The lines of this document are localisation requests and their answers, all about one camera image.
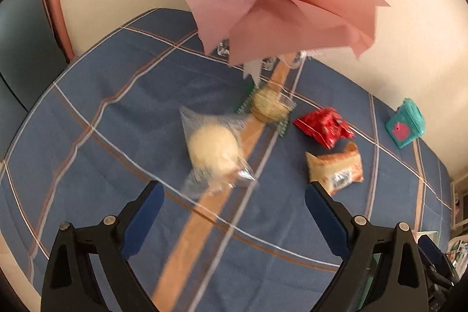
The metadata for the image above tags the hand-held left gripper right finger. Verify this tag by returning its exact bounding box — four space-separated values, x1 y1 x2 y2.
304 181 430 312

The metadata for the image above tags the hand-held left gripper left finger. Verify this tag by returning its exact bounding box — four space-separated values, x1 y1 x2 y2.
40 180 165 312

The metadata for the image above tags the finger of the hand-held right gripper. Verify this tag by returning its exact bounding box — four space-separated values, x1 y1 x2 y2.
418 235 462 312

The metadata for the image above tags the white bun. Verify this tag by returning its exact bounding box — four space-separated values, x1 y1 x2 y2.
179 106 258 196

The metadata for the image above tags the pile of white plastic items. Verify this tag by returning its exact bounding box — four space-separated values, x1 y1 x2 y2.
448 239 468 269

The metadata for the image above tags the beige snack packet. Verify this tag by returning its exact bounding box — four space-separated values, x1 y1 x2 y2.
306 141 365 196

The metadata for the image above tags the white shelf unit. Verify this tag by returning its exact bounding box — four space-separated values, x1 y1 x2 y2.
451 180 468 225

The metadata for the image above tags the crumpled red snack packet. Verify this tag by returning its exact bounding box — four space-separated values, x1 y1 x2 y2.
293 107 356 150

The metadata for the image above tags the blue plaid tablecloth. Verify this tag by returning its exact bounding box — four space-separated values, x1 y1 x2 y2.
0 8 454 312

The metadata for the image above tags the small teal toy box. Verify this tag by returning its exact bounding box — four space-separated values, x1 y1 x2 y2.
386 98 426 149

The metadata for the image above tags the round cookie in clear wrapper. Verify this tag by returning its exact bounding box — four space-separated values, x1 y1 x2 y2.
234 83 296 137

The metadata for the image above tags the clear glass vase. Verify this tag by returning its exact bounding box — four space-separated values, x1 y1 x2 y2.
217 39 311 70

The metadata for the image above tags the pink chair back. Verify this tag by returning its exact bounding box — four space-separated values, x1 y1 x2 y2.
38 0 74 64

